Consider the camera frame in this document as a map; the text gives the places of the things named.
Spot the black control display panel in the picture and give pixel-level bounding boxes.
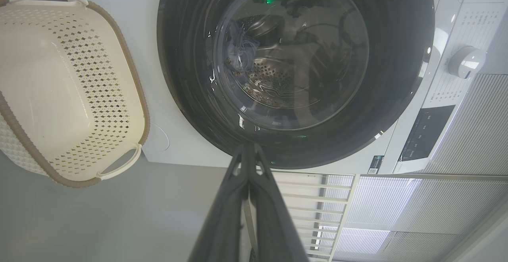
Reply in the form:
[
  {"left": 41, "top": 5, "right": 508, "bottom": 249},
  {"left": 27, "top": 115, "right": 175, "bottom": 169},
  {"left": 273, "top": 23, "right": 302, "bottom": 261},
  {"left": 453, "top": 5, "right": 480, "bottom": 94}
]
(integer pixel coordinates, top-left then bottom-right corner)
[{"left": 399, "top": 104, "right": 456, "bottom": 162}]

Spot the grey ribbed panel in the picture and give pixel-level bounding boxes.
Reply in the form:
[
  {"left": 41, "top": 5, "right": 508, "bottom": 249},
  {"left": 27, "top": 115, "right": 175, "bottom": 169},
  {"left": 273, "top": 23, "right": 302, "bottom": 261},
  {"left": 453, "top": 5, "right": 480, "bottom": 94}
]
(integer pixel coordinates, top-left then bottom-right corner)
[{"left": 425, "top": 73, "right": 508, "bottom": 175}]

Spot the round white filter cover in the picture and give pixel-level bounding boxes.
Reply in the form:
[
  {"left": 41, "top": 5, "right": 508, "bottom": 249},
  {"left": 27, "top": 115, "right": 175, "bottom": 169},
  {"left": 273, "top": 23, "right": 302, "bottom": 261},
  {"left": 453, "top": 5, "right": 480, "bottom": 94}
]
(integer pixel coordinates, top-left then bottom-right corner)
[{"left": 149, "top": 124, "right": 170, "bottom": 151}]

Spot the white round control knob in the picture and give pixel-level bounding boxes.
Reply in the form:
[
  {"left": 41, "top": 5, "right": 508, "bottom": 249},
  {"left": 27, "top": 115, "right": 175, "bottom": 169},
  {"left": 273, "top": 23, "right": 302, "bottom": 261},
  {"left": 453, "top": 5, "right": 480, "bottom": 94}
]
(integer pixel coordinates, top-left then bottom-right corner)
[{"left": 448, "top": 46, "right": 487, "bottom": 79}]

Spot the small dark code sticker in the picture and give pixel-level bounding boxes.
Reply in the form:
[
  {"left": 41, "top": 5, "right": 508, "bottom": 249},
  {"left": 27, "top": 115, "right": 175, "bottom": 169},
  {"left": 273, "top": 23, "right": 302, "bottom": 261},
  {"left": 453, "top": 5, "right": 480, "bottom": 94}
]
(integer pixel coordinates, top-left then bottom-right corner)
[{"left": 367, "top": 155, "right": 384, "bottom": 174}]

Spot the white slatted railing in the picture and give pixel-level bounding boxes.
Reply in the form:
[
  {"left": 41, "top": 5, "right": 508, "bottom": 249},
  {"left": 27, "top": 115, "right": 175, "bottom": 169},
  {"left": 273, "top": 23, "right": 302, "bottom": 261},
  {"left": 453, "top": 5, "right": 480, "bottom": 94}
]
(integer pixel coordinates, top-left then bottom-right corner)
[{"left": 274, "top": 171, "right": 360, "bottom": 260}]

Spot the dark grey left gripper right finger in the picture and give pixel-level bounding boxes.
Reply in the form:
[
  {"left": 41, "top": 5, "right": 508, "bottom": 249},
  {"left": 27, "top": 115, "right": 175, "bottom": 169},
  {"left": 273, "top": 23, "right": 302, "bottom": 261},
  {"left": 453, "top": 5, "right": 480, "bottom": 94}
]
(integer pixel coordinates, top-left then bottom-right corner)
[{"left": 249, "top": 144, "right": 308, "bottom": 262}]

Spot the blue and white garment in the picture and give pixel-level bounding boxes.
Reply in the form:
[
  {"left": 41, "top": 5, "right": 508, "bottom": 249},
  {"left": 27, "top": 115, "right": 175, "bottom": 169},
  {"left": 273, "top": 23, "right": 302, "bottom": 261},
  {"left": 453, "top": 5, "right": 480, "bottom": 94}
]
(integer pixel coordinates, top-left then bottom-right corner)
[{"left": 226, "top": 20, "right": 260, "bottom": 76}]

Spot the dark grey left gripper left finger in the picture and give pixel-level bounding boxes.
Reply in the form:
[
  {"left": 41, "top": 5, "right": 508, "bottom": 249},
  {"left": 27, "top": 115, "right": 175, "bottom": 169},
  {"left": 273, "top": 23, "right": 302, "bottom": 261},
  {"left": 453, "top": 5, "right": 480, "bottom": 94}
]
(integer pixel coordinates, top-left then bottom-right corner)
[{"left": 189, "top": 144, "right": 250, "bottom": 262}]

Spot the perforated steel drum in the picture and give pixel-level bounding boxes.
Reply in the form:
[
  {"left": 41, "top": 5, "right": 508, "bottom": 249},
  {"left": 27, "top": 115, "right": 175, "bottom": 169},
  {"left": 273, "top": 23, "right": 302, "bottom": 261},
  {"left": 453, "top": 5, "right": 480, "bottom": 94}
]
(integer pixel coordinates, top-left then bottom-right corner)
[{"left": 238, "top": 14, "right": 322, "bottom": 110}]

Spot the black round washing machine door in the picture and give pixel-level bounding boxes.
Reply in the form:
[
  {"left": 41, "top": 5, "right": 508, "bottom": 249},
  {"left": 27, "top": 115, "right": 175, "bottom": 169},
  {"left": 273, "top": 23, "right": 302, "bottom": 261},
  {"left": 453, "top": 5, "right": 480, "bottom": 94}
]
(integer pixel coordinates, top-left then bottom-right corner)
[{"left": 157, "top": 0, "right": 435, "bottom": 170}]

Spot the cream perforated laundry basket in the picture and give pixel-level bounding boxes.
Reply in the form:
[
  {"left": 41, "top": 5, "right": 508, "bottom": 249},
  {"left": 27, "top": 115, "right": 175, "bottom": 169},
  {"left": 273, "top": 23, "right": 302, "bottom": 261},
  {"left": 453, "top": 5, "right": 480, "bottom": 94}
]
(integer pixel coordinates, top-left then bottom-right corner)
[{"left": 0, "top": 0, "right": 150, "bottom": 188}]

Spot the white washing machine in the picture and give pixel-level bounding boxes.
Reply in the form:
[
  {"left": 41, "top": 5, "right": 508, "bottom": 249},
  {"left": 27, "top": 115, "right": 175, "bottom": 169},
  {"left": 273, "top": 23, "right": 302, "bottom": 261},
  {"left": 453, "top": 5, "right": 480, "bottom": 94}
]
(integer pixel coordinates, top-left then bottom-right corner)
[{"left": 58, "top": 0, "right": 508, "bottom": 175}]

